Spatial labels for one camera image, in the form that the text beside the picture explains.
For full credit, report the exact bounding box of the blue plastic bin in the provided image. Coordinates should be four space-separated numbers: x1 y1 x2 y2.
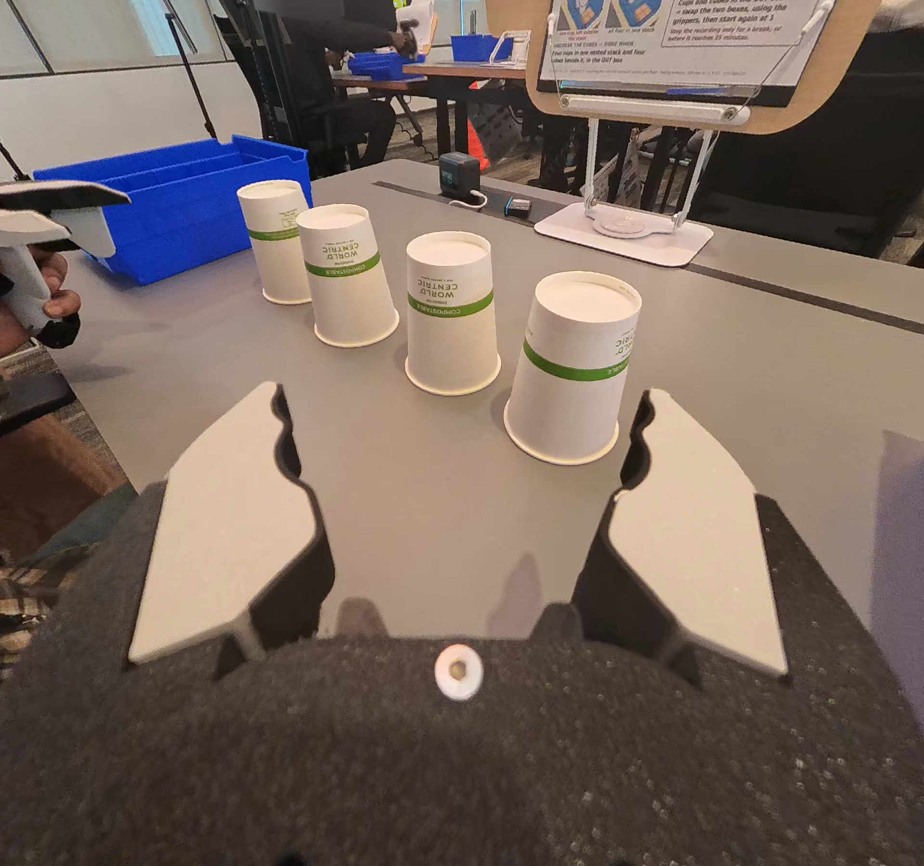
32 135 313 286

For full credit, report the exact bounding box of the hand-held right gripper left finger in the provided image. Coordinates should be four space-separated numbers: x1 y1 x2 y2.
128 381 338 665

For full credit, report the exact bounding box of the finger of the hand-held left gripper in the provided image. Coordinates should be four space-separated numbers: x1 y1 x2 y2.
0 212 73 253
0 180 132 259

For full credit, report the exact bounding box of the white tablet stand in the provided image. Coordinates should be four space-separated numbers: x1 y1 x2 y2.
534 3 834 269

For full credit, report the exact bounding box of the white green-banded paper cup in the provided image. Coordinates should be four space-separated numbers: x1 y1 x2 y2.
404 232 502 397
503 271 642 465
296 205 400 348
237 180 313 305

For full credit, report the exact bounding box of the blue background bin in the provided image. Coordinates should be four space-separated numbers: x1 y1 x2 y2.
451 34 515 63
348 50 405 81

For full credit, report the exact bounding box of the black power bank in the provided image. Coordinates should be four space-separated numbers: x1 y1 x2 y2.
439 153 481 197

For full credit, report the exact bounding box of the black chair armrest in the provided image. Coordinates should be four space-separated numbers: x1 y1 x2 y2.
0 371 77 437

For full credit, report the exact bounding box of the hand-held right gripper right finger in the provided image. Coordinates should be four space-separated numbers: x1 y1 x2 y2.
570 388 789 679

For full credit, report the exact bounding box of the wooden background desk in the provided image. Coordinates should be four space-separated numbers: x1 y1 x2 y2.
403 61 529 159

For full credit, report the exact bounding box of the person's left hand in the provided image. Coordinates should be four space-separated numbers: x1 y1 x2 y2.
0 251 82 362

